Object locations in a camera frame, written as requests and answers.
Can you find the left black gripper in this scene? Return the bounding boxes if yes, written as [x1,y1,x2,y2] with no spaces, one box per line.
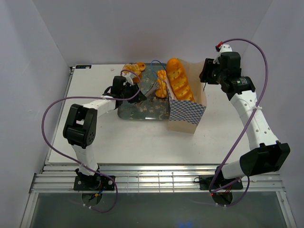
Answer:
[121,83,147,104]

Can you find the long baguette bread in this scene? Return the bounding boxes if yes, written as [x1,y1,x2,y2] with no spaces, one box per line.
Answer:
[166,58,195,102]

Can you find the metal tongs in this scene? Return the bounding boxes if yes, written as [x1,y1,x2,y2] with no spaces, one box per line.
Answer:
[135,82,160,107]

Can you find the blue checkered paper bag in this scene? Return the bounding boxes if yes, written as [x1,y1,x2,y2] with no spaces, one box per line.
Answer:
[166,58,207,134]

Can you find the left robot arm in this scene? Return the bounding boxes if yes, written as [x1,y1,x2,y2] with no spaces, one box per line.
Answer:
[63,76,147,190]

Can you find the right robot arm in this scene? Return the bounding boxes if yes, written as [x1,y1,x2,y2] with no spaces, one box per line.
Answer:
[199,52,290,189]

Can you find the sugared round cake bread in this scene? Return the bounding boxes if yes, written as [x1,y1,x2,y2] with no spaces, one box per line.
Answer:
[122,63,142,83]

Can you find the small round bun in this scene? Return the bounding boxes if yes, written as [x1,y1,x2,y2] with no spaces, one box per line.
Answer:
[136,62,146,71]

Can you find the metal baking tray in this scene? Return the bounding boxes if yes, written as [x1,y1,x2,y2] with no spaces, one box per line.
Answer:
[117,61,170,121]

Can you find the twisted orange pastry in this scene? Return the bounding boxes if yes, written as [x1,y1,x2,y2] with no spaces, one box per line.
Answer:
[155,70,167,98]

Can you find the left logo sticker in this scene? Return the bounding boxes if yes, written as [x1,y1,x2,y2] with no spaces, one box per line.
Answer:
[75,65,92,69]

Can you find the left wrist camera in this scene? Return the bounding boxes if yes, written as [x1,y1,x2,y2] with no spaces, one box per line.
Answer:
[121,72,134,86]

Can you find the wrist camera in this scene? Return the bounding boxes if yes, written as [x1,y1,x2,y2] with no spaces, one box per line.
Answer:
[121,72,134,86]
[213,41,233,64]

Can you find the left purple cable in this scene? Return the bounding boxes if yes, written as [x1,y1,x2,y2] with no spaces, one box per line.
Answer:
[42,71,143,213]

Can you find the purple cable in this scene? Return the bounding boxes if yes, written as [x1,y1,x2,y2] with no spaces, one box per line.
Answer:
[42,71,143,213]
[190,38,269,207]

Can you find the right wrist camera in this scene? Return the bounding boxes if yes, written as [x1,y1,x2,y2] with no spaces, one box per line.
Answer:
[213,41,233,64]

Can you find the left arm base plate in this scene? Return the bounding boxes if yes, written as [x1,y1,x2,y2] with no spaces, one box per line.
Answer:
[73,176,115,191]

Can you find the aluminium frame rail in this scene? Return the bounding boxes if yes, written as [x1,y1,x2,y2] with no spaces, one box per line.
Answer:
[29,163,285,193]

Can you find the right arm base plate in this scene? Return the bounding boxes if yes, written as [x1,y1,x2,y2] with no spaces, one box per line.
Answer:
[194,174,243,190]

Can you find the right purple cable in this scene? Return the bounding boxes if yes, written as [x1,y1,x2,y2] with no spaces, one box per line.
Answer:
[190,38,269,207]

